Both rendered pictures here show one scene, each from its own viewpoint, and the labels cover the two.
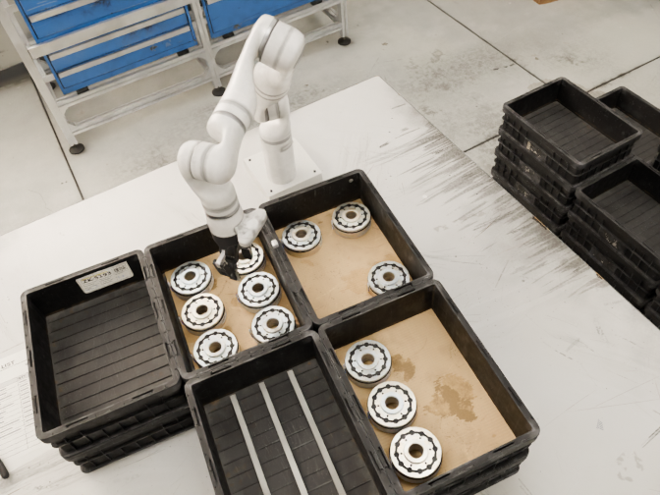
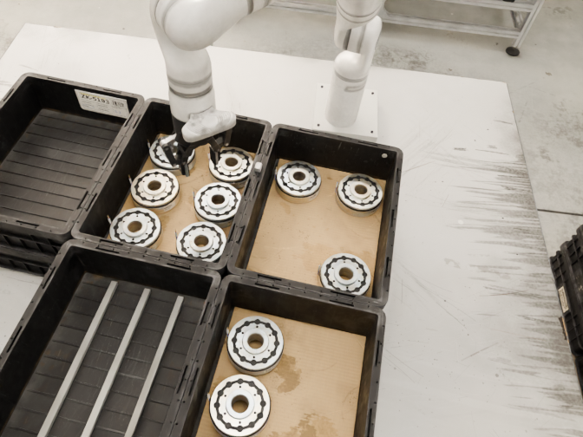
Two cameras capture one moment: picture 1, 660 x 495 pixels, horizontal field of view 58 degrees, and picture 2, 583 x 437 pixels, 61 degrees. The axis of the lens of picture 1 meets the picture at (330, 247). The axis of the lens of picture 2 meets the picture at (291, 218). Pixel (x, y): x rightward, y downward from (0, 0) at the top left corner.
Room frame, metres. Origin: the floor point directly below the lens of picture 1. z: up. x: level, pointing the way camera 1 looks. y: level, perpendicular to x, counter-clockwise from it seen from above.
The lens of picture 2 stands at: (0.32, -0.21, 1.73)
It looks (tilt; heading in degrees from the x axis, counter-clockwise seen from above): 55 degrees down; 23
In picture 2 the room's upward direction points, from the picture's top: 8 degrees clockwise
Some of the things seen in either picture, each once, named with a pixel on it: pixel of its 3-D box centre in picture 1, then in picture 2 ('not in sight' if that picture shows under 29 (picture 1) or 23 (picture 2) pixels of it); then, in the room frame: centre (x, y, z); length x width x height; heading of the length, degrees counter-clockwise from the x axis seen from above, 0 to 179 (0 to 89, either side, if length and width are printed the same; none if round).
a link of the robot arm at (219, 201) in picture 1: (208, 177); (182, 37); (0.81, 0.21, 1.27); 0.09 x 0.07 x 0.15; 63
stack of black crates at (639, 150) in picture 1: (624, 143); not in sight; (1.76, -1.29, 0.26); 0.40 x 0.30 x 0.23; 24
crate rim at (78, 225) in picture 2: (224, 287); (181, 177); (0.81, 0.26, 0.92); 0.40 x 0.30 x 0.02; 18
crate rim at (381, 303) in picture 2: (341, 242); (323, 206); (0.90, -0.03, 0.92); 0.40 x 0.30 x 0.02; 18
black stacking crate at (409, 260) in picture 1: (342, 254); (319, 221); (0.90, -0.03, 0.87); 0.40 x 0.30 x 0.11; 18
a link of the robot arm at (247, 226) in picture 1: (232, 215); (196, 100); (0.80, 0.18, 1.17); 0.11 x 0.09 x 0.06; 62
